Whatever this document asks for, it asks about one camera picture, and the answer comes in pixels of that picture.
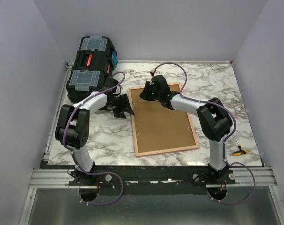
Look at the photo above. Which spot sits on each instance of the black plastic toolbox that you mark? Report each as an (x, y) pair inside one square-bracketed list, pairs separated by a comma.
[(96, 59)]

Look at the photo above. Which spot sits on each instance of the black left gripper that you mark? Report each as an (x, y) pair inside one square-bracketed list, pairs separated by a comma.
[(119, 113)]

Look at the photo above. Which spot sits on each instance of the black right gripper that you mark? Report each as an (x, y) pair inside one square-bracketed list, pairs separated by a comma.
[(144, 94)]

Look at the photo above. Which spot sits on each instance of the aluminium table rail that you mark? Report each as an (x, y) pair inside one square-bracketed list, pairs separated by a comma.
[(51, 172)]

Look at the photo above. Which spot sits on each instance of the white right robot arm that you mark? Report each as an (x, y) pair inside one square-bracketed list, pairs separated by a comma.
[(214, 119)]

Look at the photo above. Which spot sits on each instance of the pink picture frame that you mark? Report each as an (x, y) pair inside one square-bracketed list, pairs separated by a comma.
[(158, 130)]

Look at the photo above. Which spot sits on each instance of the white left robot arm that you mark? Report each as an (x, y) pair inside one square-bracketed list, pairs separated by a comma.
[(72, 129)]

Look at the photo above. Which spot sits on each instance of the black mounting base rail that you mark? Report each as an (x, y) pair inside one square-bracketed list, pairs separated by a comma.
[(150, 180)]

